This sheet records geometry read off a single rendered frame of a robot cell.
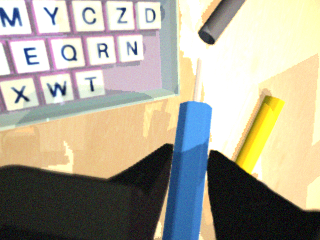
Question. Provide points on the blue stylus with grey metal tip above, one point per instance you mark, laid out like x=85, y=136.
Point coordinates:
x=189, y=166

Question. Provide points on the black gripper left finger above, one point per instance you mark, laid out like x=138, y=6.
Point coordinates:
x=126, y=206

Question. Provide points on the yellow cylinder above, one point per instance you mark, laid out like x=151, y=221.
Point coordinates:
x=262, y=126

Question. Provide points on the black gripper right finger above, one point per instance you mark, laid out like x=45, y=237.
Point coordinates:
x=245, y=208

